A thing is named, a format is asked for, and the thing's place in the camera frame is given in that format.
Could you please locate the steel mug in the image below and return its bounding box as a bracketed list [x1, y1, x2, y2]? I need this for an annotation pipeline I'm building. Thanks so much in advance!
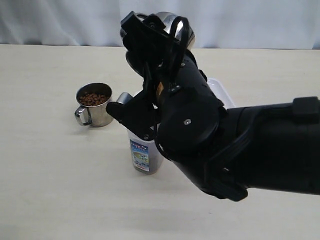
[74, 82, 113, 127]
[119, 11, 196, 71]

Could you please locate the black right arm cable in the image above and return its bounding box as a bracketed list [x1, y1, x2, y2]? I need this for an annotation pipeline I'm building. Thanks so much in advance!
[143, 15, 190, 156]

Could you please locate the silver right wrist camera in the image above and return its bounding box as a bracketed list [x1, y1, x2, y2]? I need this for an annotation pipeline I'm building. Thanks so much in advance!
[116, 92, 133, 105]

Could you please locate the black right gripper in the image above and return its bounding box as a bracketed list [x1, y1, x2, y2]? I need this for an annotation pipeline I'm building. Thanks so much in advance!
[120, 10, 187, 83]

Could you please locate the clear plastic container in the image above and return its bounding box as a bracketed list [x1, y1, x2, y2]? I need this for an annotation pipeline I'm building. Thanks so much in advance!
[127, 130, 164, 175]

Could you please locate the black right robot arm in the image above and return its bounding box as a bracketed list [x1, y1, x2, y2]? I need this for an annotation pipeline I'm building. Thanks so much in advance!
[120, 12, 320, 202]

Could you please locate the white plastic tray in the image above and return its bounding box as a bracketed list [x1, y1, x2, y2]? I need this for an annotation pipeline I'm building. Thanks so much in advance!
[132, 77, 237, 110]

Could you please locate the white curtain backdrop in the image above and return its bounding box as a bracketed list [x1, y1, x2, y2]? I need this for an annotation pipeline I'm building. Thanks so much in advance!
[0, 0, 320, 49]

